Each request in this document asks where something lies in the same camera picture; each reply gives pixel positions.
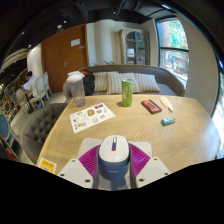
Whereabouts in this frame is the grey sofa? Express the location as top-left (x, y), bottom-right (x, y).
top-left (63, 64), bottom-right (186, 99)

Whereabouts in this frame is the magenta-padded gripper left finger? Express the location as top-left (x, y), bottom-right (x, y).
top-left (58, 144), bottom-right (101, 190)

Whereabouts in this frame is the blue and white computer mouse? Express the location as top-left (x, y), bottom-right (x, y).
top-left (97, 134), bottom-right (131, 183)

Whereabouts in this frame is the black and red flat box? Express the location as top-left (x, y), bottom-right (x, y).
top-left (140, 98), bottom-right (163, 115)

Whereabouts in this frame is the person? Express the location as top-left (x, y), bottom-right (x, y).
top-left (22, 70), bottom-right (38, 92)

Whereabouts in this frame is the white sticker sheet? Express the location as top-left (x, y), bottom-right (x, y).
top-left (69, 102), bottom-right (117, 134)

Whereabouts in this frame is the white tube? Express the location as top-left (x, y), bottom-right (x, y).
top-left (159, 96), bottom-right (175, 113)

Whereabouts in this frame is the small teal packet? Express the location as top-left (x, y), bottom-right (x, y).
top-left (160, 116), bottom-right (177, 127)

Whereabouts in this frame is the glass door cabinet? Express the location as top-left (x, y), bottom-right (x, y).
top-left (118, 27), bottom-right (151, 66)

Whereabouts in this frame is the blue upholstered chair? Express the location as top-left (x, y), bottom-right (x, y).
top-left (0, 111), bottom-right (19, 158)

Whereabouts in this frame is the yellow code card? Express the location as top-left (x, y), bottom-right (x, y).
top-left (38, 157), bottom-right (58, 174)

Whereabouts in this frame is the brown wooden door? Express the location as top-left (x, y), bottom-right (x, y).
top-left (40, 23), bottom-right (90, 94)

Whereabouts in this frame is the green drink can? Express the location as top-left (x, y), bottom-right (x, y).
top-left (121, 78), bottom-right (134, 108)

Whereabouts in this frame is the group of white chairs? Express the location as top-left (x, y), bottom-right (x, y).
top-left (28, 71), bottom-right (53, 108)

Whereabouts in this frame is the striped cushion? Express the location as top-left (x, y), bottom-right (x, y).
top-left (92, 71), bottom-right (111, 93)
top-left (133, 73), bottom-right (161, 94)
top-left (106, 72), bottom-right (141, 95)

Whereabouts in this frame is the black framed window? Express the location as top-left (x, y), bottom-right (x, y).
top-left (155, 18), bottom-right (190, 83)

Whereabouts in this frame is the grey tufted armchair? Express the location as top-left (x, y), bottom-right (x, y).
top-left (21, 102), bottom-right (69, 165)

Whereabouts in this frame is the clear plastic shaker bottle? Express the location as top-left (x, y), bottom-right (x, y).
top-left (65, 70), bottom-right (88, 108)

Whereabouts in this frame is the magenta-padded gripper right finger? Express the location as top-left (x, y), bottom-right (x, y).
top-left (128, 143), bottom-right (172, 189)

